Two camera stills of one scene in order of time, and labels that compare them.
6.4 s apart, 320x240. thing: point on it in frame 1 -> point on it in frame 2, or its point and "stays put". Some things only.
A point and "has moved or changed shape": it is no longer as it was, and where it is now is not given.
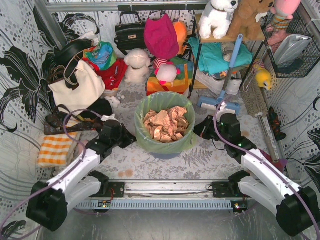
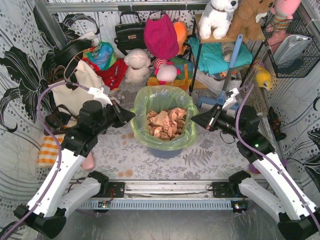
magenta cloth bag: [160, 38] stays put
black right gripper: [207, 127] -> [213, 120]
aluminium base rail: [159, 194] stays put
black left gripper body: [124, 136] -> [115, 113]
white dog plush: [217, 16] stays put
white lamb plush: [137, 62] stays put
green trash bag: [163, 100] has moved or changed shape
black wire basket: [293, 44] stays put
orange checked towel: [54, 150] stays put
